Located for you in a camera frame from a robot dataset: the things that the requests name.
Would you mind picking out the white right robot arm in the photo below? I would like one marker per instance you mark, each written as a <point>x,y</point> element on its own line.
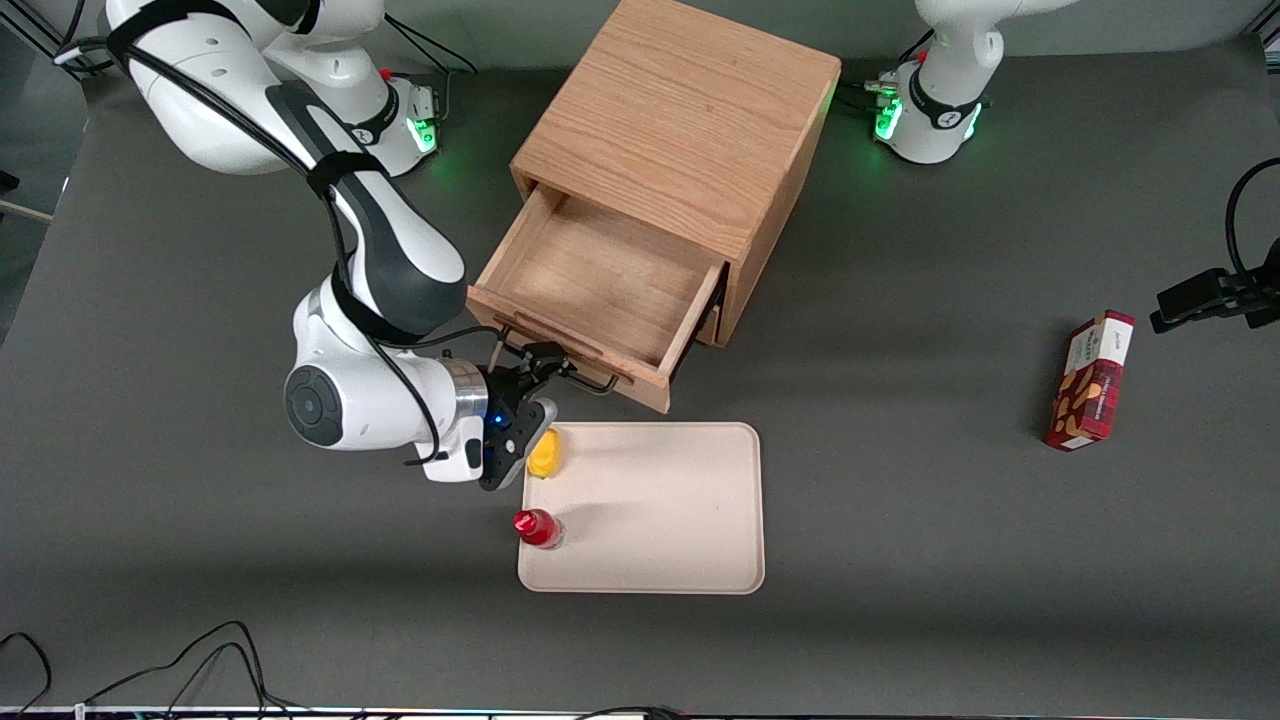
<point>390,240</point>

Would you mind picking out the red snack box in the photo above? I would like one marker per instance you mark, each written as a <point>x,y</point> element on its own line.
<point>1090,385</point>

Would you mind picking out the yellow lemon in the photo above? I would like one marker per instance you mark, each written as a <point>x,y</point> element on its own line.
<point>546,455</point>

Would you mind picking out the wooden drawer cabinet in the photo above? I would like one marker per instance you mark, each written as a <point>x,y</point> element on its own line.
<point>690,110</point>

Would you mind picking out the aluminium frame profile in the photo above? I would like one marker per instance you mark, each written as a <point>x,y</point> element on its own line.
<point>40,25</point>

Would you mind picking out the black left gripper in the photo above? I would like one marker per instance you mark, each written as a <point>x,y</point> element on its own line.
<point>1192,297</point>

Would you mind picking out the beige plastic tray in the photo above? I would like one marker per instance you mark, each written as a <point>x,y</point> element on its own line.
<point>670,510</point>

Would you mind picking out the red capped bottle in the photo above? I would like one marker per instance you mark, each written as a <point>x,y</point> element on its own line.
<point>535,526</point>

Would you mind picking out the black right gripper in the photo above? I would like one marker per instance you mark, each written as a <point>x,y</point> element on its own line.
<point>503,392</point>

